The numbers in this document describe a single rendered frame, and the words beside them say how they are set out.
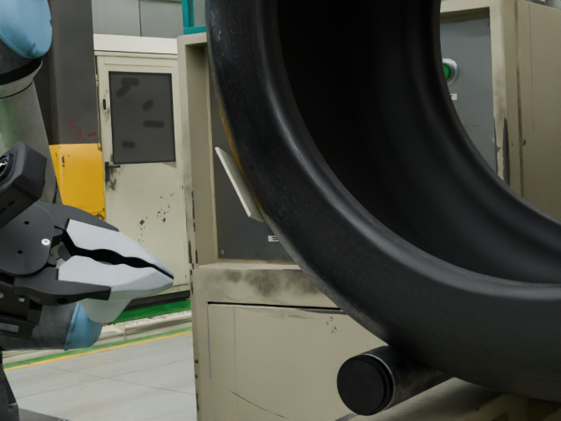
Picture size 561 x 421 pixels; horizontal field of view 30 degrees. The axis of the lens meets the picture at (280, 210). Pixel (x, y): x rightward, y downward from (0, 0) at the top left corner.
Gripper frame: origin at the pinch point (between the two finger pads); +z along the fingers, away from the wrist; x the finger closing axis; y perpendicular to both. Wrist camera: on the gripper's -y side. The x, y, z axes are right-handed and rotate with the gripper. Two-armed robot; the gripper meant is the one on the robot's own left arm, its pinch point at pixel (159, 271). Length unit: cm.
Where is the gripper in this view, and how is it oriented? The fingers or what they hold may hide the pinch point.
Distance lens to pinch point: 83.0
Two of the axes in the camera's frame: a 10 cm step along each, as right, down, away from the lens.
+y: -2.9, 6.6, 6.9
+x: 0.0, 7.2, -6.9
